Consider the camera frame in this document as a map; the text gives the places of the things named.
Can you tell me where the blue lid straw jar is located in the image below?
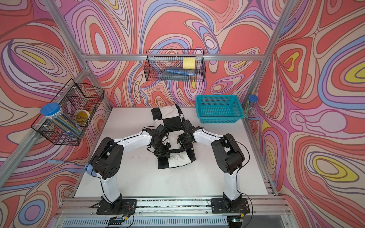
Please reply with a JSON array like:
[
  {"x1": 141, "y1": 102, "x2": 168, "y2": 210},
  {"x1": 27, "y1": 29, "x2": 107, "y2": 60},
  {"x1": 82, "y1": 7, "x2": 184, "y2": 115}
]
[{"x1": 40, "y1": 103, "x2": 82, "y2": 139}]

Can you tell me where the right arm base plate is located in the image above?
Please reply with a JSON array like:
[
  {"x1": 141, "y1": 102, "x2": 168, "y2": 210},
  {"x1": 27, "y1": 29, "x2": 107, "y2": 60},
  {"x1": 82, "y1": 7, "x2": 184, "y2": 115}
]
[{"x1": 209, "y1": 198, "x2": 251, "y2": 215}]

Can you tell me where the aluminium rail front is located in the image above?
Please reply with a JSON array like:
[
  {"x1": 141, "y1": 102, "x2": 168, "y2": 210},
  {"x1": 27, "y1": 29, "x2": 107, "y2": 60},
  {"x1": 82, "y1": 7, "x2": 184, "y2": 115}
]
[{"x1": 56, "y1": 195, "x2": 293, "y2": 217}]

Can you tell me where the yellow sticky note pad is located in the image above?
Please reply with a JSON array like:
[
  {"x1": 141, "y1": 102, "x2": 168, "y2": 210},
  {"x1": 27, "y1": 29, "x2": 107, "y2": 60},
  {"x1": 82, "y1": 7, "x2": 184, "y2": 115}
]
[{"x1": 183, "y1": 58, "x2": 195, "y2": 70}]

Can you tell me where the teal plastic basket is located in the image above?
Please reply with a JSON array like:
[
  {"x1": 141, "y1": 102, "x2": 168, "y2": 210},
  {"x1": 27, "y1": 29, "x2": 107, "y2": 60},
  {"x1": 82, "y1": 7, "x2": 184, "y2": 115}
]
[{"x1": 195, "y1": 95, "x2": 245, "y2": 124}]

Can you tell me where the left wire basket black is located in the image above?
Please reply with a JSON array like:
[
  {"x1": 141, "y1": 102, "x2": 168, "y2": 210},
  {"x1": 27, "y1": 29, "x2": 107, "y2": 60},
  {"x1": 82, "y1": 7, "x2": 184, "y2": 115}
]
[{"x1": 31, "y1": 79, "x2": 105, "y2": 145}]

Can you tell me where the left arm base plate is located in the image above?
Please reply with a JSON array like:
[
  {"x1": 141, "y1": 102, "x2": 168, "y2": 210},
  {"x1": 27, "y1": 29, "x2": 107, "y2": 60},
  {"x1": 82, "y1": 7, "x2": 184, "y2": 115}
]
[{"x1": 96, "y1": 198, "x2": 137, "y2": 215}]

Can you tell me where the blue lid corner jar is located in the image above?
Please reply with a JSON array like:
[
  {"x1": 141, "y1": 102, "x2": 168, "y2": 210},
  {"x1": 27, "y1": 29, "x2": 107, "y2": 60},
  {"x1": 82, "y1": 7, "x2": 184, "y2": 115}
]
[{"x1": 244, "y1": 95, "x2": 258, "y2": 118}]

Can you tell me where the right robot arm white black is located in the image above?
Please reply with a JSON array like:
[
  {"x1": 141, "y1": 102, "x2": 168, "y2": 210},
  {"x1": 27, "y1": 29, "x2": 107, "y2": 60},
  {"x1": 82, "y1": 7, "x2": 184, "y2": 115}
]
[{"x1": 177, "y1": 120, "x2": 245, "y2": 208}]

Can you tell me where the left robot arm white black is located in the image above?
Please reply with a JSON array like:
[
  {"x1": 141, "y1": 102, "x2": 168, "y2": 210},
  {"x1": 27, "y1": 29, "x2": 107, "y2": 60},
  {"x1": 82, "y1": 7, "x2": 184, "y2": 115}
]
[{"x1": 90, "y1": 125, "x2": 171, "y2": 205}]

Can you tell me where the black white checkered pillowcase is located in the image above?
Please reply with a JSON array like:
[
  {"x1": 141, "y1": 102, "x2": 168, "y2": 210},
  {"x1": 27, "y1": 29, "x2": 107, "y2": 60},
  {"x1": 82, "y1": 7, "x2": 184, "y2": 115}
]
[{"x1": 151, "y1": 104, "x2": 196, "y2": 170}]

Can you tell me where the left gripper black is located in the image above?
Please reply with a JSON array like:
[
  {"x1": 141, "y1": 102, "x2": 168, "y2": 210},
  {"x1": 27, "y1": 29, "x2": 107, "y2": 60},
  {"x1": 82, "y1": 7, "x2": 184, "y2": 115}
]
[{"x1": 152, "y1": 140, "x2": 172, "y2": 157}]

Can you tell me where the wire basket black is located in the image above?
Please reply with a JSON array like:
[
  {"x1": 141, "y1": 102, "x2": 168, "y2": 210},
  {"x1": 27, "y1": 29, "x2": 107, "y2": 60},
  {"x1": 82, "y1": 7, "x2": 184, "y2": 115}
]
[
  {"x1": 31, "y1": 79, "x2": 105, "y2": 145},
  {"x1": 144, "y1": 48, "x2": 206, "y2": 82}
]

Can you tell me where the yellow tape roll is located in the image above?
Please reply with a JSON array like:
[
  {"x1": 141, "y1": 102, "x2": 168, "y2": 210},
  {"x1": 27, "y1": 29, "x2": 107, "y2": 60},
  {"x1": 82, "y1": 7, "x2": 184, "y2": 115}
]
[{"x1": 74, "y1": 109, "x2": 90, "y2": 126}]

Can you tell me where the back wire basket black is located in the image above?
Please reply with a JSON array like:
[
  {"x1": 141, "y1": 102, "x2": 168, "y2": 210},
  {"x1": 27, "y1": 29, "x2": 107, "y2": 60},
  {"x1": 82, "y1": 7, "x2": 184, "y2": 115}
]
[{"x1": 144, "y1": 48, "x2": 206, "y2": 82}]

